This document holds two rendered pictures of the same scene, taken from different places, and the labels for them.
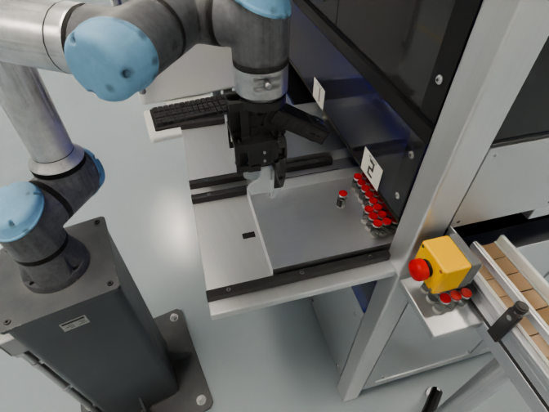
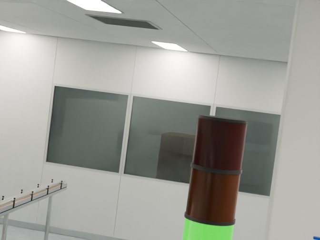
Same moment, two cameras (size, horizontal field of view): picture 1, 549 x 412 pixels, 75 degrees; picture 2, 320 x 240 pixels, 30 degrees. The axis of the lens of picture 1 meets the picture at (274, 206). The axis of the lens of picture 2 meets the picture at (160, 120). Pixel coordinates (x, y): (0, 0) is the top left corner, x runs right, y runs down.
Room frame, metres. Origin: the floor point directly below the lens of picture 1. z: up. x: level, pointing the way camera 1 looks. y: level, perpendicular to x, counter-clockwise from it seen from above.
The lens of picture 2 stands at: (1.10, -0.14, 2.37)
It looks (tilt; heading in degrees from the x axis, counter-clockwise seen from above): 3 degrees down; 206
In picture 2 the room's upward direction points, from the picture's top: 7 degrees clockwise
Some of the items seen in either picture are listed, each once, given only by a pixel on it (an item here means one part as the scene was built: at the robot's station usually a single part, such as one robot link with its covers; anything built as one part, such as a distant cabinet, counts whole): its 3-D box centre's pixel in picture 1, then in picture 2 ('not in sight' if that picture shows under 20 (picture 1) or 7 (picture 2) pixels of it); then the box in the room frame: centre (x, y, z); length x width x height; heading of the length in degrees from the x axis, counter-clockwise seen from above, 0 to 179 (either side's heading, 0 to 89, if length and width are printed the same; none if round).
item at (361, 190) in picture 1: (369, 203); not in sight; (0.62, -0.23, 0.90); 0.18 x 0.02 x 0.05; 15
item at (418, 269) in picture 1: (421, 269); not in sight; (0.37, -0.26, 0.99); 0.04 x 0.04 x 0.04; 15
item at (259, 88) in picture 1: (261, 78); not in sight; (0.47, 0.02, 1.30); 0.08 x 0.08 x 0.05
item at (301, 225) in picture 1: (327, 214); not in sight; (0.59, -0.13, 0.90); 0.34 x 0.26 x 0.04; 105
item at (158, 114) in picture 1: (206, 108); not in sight; (1.20, 0.26, 0.82); 0.40 x 0.14 x 0.02; 111
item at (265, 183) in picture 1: (264, 185); not in sight; (0.46, 0.02, 1.11); 0.06 x 0.03 x 0.09; 105
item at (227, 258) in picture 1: (279, 181); not in sight; (0.73, -0.02, 0.87); 0.70 x 0.48 x 0.02; 15
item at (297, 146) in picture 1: (287, 134); not in sight; (0.92, -0.04, 0.90); 0.34 x 0.26 x 0.04; 105
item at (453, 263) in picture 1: (444, 263); not in sight; (0.38, -0.31, 0.99); 0.08 x 0.07 x 0.07; 105
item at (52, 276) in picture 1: (48, 254); not in sight; (0.51, 0.54, 0.84); 0.15 x 0.15 x 0.10
